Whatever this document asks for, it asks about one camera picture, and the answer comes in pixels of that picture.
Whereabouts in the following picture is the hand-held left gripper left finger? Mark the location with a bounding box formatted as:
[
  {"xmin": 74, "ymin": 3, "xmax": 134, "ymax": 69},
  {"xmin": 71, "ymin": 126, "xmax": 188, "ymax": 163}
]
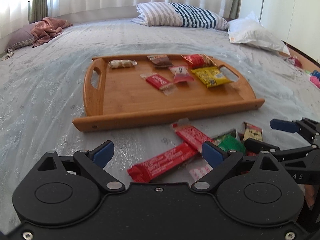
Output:
[{"xmin": 36, "ymin": 141, "xmax": 125, "ymax": 193}]

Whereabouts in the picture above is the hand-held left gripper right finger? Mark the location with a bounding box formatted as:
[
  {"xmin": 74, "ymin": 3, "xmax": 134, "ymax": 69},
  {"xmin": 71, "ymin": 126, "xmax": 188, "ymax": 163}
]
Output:
[{"xmin": 191, "ymin": 141, "xmax": 287, "ymax": 193}]

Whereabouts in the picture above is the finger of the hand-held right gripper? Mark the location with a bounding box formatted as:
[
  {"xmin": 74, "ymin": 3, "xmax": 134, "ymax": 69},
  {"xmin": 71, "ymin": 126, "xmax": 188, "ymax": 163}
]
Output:
[
  {"xmin": 270, "ymin": 117, "xmax": 320, "ymax": 144},
  {"xmin": 244, "ymin": 138, "xmax": 320, "ymax": 161}
]

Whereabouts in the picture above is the beige brown snack packet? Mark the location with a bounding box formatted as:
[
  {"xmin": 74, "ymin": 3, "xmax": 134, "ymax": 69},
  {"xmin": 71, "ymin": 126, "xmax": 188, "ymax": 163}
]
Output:
[{"xmin": 242, "ymin": 121, "xmax": 263, "ymax": 142}]

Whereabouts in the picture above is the green snack packet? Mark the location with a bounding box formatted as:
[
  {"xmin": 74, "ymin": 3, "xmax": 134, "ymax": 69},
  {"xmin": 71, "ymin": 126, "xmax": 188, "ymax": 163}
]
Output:
[{"xmin": 212, "ymin": 129, "xmax": 247, "ymax": 155}]

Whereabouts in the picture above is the red patterned snack bar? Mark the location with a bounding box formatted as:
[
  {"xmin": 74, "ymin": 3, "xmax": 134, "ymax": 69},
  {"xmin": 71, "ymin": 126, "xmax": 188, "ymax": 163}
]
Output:
[{"xmin": 170, "ymin": 122, "xmax": 217, "ymax": 154}]

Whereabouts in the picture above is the long red snack bar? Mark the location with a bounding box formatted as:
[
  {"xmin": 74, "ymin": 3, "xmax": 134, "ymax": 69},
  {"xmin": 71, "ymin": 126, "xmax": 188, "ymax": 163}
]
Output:
[{"xmin": 127, "ymin": 146, "xmax": 199, "ymax": 183}]

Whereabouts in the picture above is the wooden tray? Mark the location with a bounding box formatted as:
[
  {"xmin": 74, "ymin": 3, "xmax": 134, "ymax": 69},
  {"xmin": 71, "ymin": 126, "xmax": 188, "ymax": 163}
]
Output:
[{"xmin": 72, "ymin": 54, "xmax": 265, "ymax": 133}]

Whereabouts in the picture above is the yellow snack packet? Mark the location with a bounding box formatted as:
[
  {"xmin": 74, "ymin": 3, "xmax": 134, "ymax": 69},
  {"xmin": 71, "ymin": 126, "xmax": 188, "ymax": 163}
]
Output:
[{"xmin": 191, "ymin": 67, "xmax": 235, "ymax": 88}]

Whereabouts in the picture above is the small red clear-ended packet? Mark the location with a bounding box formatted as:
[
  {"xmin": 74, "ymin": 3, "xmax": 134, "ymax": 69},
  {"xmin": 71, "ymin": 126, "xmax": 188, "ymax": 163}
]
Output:
[{"xmin": 139, "ymin": 72, "xmax": 177, "ymax": 96}]

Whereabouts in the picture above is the white beige snack packet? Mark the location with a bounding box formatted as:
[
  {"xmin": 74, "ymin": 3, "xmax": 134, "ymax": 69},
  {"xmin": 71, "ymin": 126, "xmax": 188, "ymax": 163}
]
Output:
[{"xmin": 108, "ymin": 59, "xmax": 138, "ymax": 69}]

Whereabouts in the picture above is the red nut snack packet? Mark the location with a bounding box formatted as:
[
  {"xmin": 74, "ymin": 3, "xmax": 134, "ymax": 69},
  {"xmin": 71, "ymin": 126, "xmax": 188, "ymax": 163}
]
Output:
[{"xmin": 181, "ymin": 54, "xmax": 218, "ymax": 69}]

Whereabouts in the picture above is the brown chocolate snack packet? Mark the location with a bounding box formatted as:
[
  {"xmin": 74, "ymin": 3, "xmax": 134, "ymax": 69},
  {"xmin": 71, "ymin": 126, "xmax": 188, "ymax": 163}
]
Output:
[{"xmin": 147, "ymin": 54, "xmax": 173, "ymax": 69}]

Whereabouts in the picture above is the person's right hand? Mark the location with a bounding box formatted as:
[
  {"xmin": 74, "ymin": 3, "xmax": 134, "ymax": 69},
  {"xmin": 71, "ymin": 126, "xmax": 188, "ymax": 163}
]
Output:
[{"xmin": 304, "ymin": 184, "xmax": 316, "ymax": 210}]

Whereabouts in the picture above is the pink object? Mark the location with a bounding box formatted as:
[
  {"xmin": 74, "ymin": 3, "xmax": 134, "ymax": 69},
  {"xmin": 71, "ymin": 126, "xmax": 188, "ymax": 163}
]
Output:
[{"xmin": 309, "ymin": 70, "xmax": 320, "ymax": 88}]

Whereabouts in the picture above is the small red object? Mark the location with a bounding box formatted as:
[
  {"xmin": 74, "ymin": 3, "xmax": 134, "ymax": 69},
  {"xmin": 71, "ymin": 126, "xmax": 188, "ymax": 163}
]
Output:
[{"xmin": 287, "ymin": 56, "xmax": 302, "ymax": 67}]

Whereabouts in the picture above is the white pillow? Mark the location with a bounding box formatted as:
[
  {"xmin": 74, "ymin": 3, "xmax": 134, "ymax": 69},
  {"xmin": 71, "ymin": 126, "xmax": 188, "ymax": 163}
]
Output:
[{"xmin": 227, "ymin": 11, "xmax": 292, "ymax": 57}]

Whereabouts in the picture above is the pink crumpled cloth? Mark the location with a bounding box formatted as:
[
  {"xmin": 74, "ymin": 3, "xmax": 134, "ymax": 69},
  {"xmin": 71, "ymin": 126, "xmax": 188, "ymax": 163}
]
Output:
[{"xmin": 31, "ymin": 17, "xmax": 73, "ymax": 48}]

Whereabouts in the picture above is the purple pillow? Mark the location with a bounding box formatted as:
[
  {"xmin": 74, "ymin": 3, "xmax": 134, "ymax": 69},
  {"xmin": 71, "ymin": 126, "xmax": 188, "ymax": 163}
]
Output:
[{"xmin": 4, "ymin": 23, "xmax": 38, "ymax": 53}]

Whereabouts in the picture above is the blue striped pillow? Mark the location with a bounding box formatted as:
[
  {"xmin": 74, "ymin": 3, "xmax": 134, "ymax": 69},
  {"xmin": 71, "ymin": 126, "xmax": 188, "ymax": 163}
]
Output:
[{"xmin": 130, "ymin": 2, "xmax": 228, "ymax": 30}]

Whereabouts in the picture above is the wooden bed frame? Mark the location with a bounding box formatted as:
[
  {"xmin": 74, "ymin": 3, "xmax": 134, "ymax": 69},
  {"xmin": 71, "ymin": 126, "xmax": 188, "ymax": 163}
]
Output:
[{"xmin": 281, "ymin": 40, "xmax": 320, "ymax": 72}]

